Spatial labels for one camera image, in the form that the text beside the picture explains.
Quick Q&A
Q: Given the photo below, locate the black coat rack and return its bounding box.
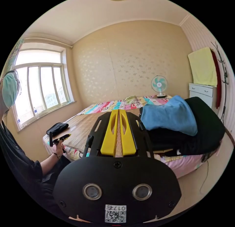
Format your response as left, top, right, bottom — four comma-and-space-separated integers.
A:
210, 41, 230, 125

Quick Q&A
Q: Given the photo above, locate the pile of clothes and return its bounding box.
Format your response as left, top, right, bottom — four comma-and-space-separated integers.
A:
139, 95, 226, 157

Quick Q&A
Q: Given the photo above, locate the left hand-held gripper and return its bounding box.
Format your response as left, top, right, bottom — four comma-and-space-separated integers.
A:
52, 133, 72, 154

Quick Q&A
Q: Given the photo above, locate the person's body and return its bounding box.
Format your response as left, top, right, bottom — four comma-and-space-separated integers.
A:
0, 70, 74, 226

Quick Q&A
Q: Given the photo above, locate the small white table fan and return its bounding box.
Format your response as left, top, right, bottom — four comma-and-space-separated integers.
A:
151, 75, 168, 99

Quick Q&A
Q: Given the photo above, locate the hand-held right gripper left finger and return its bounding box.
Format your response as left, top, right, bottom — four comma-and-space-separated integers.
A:
100, 109, 119, 156

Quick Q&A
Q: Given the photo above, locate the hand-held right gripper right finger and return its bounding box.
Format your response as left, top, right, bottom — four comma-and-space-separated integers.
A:
119, 109, 137, 156

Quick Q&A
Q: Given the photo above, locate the window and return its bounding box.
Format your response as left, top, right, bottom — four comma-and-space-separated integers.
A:
11, 48, 74, 132

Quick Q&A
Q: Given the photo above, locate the person's left forearm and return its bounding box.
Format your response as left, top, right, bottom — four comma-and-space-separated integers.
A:
40, 152, 62, 176

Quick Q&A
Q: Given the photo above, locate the folded black garment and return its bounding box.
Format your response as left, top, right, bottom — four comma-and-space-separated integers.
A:
46, 122, 69, 136

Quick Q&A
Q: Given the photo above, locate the green curtain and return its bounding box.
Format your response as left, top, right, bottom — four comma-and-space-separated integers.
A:
7, 38, 25, 72

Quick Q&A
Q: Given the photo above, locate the white cupboard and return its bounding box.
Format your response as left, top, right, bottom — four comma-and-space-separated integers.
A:
188, 83, 218, 110

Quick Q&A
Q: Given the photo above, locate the yellow towel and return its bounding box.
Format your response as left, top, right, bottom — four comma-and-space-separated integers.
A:
187, 47, 218, 87

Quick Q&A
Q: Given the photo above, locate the bed with woven mat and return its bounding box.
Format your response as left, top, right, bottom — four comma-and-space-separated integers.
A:
42, 95, 221, 179

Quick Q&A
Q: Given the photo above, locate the red cloth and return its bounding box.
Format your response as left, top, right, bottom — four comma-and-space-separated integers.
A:
211, 50, 222, 109

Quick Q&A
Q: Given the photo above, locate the person's left hand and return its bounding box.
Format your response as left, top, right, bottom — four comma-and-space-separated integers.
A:
55, 141, 66, 155

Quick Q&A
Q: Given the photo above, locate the black cable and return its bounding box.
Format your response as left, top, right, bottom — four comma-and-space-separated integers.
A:
200, 159, 210, 195

